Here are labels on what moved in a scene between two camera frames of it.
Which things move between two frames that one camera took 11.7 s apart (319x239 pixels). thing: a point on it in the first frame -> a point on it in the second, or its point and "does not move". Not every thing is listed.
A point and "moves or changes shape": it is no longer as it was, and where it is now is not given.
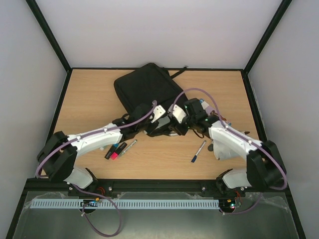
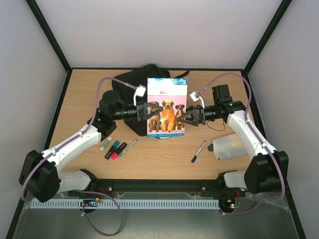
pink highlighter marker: [113, 156] does not move
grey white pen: [122, 153] does not move
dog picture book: [210, 111] moves or changes shape
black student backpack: [147, 84] does not move
